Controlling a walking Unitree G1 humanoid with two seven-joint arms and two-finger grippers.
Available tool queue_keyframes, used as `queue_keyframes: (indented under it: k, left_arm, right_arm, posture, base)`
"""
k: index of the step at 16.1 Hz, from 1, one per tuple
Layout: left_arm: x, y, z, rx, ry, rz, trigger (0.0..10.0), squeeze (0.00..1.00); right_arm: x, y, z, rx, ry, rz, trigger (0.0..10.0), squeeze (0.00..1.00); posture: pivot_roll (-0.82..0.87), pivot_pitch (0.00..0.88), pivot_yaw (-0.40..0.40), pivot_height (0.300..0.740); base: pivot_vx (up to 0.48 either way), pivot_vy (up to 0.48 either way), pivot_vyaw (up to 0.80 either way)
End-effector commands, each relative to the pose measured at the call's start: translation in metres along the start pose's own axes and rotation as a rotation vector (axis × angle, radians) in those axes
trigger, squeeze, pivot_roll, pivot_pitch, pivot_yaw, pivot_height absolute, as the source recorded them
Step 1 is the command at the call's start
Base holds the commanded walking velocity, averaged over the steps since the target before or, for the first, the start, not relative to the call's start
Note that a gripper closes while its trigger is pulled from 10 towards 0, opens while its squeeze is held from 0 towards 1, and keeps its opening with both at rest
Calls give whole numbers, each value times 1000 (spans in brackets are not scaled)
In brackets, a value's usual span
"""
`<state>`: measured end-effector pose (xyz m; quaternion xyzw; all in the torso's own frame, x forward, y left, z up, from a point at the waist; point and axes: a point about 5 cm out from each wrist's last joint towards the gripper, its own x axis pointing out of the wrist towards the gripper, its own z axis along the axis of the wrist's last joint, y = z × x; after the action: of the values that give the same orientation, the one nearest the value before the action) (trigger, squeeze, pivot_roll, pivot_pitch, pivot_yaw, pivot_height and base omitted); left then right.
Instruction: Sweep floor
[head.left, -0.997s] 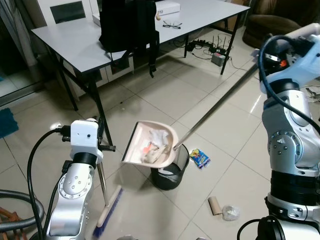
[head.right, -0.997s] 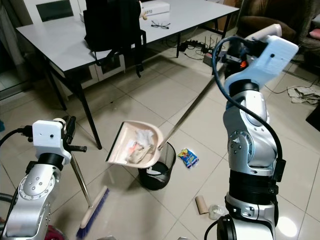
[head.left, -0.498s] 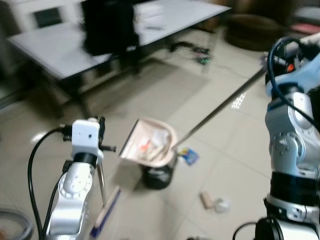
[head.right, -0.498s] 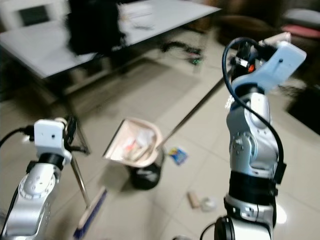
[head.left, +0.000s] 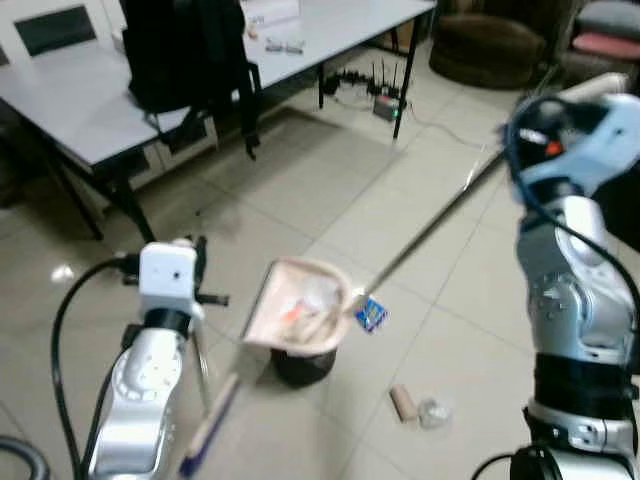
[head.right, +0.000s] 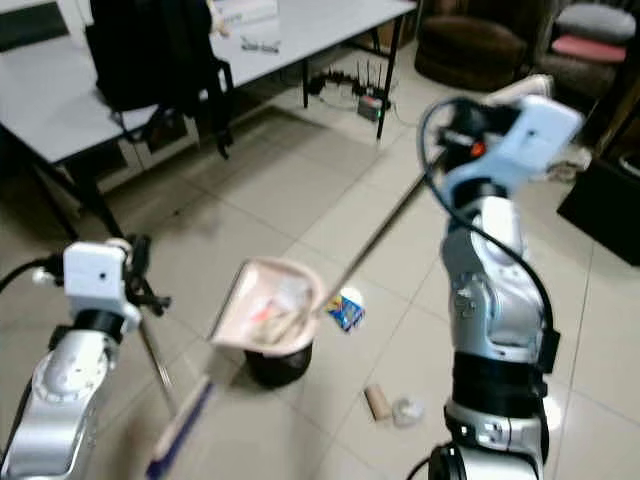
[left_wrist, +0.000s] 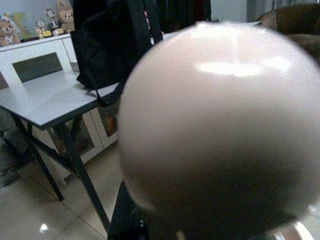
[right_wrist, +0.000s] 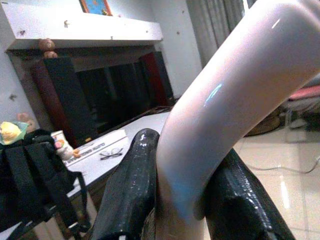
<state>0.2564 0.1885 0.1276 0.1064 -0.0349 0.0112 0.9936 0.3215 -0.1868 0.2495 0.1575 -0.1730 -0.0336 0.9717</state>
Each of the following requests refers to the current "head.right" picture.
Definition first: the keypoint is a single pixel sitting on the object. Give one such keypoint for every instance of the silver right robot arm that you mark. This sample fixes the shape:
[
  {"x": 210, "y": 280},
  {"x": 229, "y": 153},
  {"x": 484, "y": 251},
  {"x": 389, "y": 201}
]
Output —
[{"x": 495, "y": 300}]

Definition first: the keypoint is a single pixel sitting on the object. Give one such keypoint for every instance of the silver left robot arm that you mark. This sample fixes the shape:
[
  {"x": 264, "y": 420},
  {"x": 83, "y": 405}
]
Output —
[{"x": 55, "y": 400}]

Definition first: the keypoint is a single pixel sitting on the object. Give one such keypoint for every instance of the black box on floor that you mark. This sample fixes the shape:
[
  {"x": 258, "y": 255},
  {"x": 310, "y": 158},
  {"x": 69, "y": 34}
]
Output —
[{"x": 605, "y": 205}]

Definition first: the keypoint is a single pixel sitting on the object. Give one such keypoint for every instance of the dark brown armchair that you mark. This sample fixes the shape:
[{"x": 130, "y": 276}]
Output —
[{"x": 470, "y": 45}]

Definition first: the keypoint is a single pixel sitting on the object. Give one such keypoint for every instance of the black router with antennas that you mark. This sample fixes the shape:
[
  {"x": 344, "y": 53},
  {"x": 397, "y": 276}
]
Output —
[{"x": 372, "y": 102}]

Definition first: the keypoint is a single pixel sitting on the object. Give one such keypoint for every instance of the chair with red cushion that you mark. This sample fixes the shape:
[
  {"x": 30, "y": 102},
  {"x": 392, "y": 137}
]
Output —
[{"x": 590, "y": 45}]

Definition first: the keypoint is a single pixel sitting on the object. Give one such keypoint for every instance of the black power strip with plugs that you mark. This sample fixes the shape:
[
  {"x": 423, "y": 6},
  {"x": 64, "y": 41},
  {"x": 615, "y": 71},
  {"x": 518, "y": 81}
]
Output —
[{"x": 335, "y": 85}]

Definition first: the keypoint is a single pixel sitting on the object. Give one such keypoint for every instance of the black round object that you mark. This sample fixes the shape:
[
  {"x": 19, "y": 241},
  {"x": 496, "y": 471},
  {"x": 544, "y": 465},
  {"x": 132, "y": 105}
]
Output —
[{"x": 275, "y": 368}]

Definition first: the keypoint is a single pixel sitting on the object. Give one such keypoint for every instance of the white table with black legs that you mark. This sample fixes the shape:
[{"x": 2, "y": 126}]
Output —
[{"x": 60, "y": 85}]

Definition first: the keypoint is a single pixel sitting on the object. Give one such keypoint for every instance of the white cabinet with dark panel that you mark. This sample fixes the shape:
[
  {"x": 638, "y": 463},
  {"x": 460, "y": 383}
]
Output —
[{"x": 40, "y": 22}]

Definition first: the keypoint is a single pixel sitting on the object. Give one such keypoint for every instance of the blue snack packet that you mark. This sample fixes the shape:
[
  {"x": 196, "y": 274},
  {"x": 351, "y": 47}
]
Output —
[{"x": 346, "y": 313}]

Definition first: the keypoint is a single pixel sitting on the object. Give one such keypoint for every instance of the black backpack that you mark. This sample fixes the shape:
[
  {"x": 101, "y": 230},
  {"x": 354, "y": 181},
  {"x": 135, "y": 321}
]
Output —
[{"x": 155, "y": 50}]

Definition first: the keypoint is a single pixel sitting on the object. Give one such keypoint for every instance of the small metal item pair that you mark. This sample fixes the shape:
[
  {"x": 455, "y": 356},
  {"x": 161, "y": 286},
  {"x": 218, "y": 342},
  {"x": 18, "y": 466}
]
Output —
[{"x": 260, "y": 45}]

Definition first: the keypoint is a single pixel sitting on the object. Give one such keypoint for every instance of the white box with print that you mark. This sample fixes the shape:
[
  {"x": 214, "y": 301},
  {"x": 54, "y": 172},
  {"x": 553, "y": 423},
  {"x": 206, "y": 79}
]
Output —
[{"x": 245, "y": 12}]

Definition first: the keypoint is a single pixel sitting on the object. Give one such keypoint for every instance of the brown cardboard tube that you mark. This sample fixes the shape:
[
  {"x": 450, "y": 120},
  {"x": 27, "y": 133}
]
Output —
[{"x": 378, "y": 402}]

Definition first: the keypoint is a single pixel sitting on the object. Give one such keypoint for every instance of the clear crumpled plastic wrapper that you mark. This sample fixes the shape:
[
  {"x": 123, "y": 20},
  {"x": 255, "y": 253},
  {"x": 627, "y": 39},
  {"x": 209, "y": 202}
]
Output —
[{"x": 408, "y": 412}]

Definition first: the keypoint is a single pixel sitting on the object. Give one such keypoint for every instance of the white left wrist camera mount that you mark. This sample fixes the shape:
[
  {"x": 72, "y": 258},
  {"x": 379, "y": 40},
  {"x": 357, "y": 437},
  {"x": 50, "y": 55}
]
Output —
[{"x": 95, "y": 275}]

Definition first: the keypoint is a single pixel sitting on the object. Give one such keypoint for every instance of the pale blue right wrist camera mount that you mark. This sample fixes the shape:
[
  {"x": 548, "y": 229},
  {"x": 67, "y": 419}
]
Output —
[{"x": 530, "y": 140}]

